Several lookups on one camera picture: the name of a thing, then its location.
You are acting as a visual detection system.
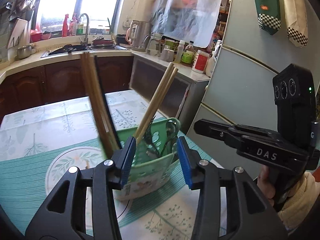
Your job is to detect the steel spoon wooden handle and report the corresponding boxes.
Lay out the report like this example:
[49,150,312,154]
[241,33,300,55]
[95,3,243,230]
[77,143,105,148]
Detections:
[160,120,178,157]

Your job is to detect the black chopstick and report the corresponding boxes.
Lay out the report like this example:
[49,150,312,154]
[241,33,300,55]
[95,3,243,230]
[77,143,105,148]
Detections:
[94,56,123,150]

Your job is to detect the steel counter cabinet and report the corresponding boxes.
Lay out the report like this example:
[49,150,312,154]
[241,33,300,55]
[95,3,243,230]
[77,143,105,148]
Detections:
[128,51,211,133]

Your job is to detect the translucent plastic curtain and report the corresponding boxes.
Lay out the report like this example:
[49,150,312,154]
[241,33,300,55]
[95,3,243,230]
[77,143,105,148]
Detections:
[151,0,222,48]

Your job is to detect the red label white jar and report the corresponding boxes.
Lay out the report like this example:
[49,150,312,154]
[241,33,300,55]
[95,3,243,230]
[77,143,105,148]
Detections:
[192,50,209,74]

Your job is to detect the green plastic utensil holder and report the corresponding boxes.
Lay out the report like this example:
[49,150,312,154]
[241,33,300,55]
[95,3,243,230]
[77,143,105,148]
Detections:
[114,118,181,201]

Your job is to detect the red-tipped light chopstick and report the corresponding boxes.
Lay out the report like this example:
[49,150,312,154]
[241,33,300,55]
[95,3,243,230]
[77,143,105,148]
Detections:
[133,62,174,139]

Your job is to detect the floral teal tablecloth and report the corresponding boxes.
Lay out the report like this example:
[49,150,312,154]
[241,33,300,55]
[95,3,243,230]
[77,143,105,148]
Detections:
[0,89,226,240]

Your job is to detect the red spray bottle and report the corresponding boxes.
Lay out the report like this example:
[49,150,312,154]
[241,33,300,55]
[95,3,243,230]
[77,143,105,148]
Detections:
[62,14,69,37]

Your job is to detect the green checkered pouch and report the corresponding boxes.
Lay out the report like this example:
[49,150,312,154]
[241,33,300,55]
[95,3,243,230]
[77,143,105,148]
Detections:
[254,0,281,35]

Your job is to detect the grey refrigerator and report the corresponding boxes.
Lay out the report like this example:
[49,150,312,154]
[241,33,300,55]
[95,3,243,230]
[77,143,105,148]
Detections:
[186,0,320,178]

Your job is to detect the small steel pot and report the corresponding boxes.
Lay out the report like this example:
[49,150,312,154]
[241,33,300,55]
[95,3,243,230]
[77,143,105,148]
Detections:
[16,44,36,60]

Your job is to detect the chrome kitchen faucet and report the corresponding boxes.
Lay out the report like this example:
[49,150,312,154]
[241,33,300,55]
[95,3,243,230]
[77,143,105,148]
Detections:
[77,13,89,46]

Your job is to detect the steel electric kettle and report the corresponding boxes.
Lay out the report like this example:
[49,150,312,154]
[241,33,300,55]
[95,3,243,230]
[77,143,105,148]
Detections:
[125,20,151,52]

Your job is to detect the beige checkered pouch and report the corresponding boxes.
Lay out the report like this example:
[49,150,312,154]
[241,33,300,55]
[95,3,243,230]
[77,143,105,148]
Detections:
[284,0,308,48]

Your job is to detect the person's right hand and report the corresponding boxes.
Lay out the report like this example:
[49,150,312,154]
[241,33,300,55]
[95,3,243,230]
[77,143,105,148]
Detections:
[257,165,276,206]

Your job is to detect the green label bottle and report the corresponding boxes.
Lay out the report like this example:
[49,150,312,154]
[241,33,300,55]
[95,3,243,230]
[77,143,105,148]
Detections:
[181,41,195,64]

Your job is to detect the glass pitcher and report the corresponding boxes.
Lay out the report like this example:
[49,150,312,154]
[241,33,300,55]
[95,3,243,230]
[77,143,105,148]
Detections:
[144,32,162,57]

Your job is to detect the light bamboo chopstick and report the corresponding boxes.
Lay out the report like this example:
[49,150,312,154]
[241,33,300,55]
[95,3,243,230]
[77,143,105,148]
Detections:
[136,66,178,143]

